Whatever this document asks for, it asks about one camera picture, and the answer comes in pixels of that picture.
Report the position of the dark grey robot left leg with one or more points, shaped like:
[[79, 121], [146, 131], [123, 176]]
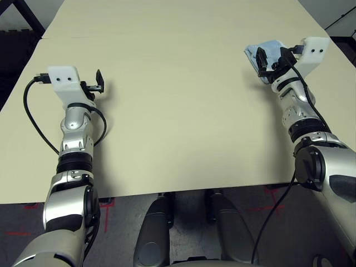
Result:
[[154, 231]]

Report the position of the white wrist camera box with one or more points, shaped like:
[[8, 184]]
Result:
[[313, 55], [65, 79]]

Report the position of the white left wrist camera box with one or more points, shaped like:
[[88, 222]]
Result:
[[65, 79]]

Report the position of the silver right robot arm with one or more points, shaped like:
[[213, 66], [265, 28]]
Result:
[[311, 133]]

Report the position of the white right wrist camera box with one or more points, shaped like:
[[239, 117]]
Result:
[[313, 55]]

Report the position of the light blue towel white trim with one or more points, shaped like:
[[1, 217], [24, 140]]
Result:
[[267, 51]]

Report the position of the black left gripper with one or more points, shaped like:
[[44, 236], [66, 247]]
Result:
[[89, 89]]

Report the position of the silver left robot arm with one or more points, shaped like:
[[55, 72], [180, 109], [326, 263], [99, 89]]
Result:
[[69, 167]]

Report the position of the light grey robot torso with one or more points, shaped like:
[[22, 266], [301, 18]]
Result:
[[214, 264]]

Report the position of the black foam floor mat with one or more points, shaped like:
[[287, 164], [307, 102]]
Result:
[[346, 47], [14, 55]]

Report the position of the beige side table black frame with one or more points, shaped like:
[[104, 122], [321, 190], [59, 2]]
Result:
[[25, 14]]

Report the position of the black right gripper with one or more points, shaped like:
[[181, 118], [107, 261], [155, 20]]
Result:
[[278, 71]]

